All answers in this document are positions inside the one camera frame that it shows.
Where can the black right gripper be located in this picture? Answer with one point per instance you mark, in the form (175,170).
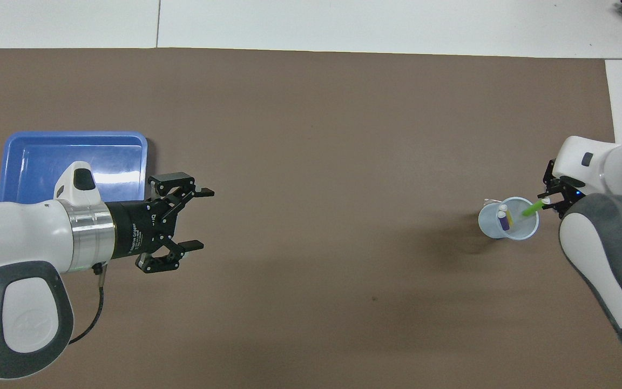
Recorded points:
(571,195)

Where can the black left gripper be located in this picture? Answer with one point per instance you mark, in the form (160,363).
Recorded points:
(138,227)

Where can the green pen white cap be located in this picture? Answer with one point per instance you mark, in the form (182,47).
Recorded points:
(532,209)

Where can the yellow pen white cap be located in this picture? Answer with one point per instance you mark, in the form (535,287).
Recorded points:
(509,217)

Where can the purple pen white cap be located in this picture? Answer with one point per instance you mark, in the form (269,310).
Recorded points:
(504,222)

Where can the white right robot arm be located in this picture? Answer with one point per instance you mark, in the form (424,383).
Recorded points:
(602,243)

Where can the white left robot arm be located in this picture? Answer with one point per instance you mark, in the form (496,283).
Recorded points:
(14,243)

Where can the blue plastic tray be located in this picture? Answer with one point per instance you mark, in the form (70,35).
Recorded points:
(35,156)

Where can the translucent mesh pen cup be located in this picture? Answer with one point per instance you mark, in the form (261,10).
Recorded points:
(524,229)

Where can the brown table mat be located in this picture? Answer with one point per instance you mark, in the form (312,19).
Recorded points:
(316,162)

